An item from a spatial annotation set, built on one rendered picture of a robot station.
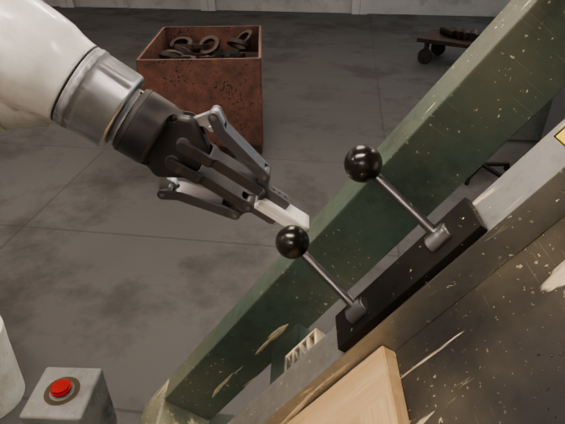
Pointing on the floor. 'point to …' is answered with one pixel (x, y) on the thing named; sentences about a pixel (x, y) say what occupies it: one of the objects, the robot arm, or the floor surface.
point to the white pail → (8, 375)
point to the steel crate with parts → (209, 74)
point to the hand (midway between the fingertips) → (282, 212)
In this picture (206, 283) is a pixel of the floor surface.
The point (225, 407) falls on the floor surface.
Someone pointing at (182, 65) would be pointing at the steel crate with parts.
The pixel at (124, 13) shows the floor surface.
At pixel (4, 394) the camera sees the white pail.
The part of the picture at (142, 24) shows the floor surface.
